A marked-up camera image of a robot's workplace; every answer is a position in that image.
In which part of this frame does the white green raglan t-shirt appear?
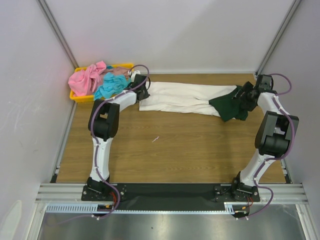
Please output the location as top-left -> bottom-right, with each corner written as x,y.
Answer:
139,82 -> 249,122

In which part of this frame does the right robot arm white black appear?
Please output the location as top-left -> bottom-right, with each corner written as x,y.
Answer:
230,73 -> 299,202

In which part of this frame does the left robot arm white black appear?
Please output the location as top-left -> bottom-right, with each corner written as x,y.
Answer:
86,70 -> 150,200

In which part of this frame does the mauve t-shirt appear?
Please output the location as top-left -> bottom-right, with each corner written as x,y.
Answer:
101,65 -> 130,78

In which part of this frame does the cyan t-shirt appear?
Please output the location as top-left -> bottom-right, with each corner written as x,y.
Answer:
93,72 -> 131,101

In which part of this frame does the yellow plastic bin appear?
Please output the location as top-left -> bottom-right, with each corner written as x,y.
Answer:
69,63 -> 134,103

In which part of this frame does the pink t-shirt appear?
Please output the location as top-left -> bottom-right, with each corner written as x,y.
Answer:
68,61 -> 107,97

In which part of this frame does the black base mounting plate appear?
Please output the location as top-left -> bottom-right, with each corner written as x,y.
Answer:
81,183 -> 260,206

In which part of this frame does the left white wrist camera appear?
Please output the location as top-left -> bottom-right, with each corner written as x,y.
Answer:
128,70 -> 141,79

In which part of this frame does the right aluminium frame post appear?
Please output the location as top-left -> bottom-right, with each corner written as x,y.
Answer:
255,0 -> 303,76

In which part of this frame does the aluminium frame post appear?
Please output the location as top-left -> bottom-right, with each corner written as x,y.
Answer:
36,0 -> 79,69
255,0 -> 303,76

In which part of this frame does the white slotted cable duct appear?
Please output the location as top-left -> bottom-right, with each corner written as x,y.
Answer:
46,202 -> 247,215

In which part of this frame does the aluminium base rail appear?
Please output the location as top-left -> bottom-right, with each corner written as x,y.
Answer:
36,183 -> 309,205

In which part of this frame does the left aluminium frame post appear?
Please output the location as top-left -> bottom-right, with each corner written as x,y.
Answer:
36,0 -> 79,69

